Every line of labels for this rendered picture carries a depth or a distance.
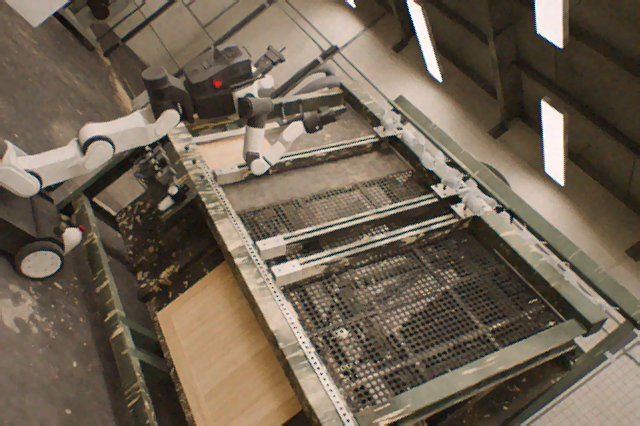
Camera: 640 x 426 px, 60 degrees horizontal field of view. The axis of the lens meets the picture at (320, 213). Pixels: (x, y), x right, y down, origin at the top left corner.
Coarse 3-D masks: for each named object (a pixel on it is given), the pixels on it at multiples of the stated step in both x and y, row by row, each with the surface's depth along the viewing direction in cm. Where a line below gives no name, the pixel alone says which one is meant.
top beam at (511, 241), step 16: (352, 80) 377; (352, 96) 364; (368, 96) 362; (368, 112) 351; (384, 112) 348; (400, 144) 328; (416, 160) 317; (432, 176) 307; (464, 192) 293; (480, 224) 280; (496, 224) 275; (496, 240) 273; (512, 240) 267; (512, 256) 265; (528, 256) 260; (528, 272) 258; (544, 272) 253; (544, 288) 252; (560, 288) 246; (576, 288) 247; (560, 304) 245; (576, 304) 240; (592, 304) 241; (592, 320) 234
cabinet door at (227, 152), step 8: (208, 144) 319; (216, 144) 319; (224, 144) 320; (232, 144) 321; (240, 144) 322; (264, 144) 324; (200, 152) 312; (208, 152) 313; (216, 152) 314; (224, 152) 315; (232, 152) 315; (240, 152) 316; (264, 152) 318; (208, 160) 307; (216, 160) 308; (224, 160) 309; (232, 160) 310; (240, 160) 310
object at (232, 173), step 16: (384, 128) 328; (336, 144) 321; (352, 144) 323; (368, 144) 327; (384, 144) 333; (288, 160) 306; (304, 160) 311; (320, 160) 317; (224, 176) 292; (240, 176) 297; (256, 176) 302
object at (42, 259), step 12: (24, 252) 246; (36, 252) 248; (48, 252) 250; (60, 252) 254; (24, 264) 250; (36, 264) 253; (48, 264) 256; (60, 264) 258; (24, 276) 253; (36, 276) 256; (48, 276) 259
